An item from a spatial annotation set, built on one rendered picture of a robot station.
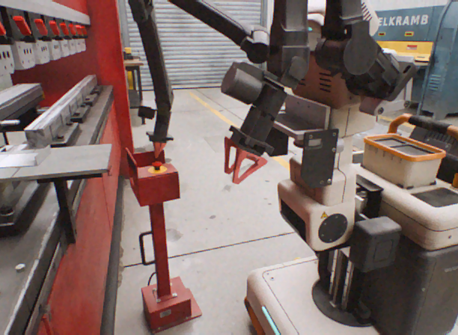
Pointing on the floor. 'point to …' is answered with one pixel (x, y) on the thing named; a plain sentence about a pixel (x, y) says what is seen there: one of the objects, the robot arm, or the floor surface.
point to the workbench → (132, 63)
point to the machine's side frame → (63, 71)
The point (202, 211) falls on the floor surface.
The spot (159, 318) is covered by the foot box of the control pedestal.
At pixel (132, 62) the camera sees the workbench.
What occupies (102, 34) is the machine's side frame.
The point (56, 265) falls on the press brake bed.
